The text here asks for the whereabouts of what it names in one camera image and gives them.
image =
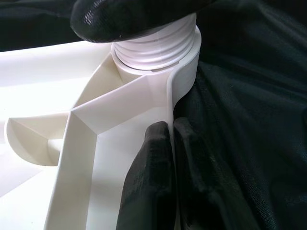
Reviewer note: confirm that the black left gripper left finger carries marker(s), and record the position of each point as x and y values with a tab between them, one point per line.
146	182

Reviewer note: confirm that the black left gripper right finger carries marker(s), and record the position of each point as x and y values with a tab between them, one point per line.
199	187

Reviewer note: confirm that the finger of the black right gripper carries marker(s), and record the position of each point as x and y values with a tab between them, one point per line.
134	16

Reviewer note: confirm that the white plastic table leg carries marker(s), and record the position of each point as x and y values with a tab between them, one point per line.
156	52

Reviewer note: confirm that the white plastic children table top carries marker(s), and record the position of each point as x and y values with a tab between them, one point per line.
36	107

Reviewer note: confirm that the black cloth table cover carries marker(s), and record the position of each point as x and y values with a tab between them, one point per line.
251	119

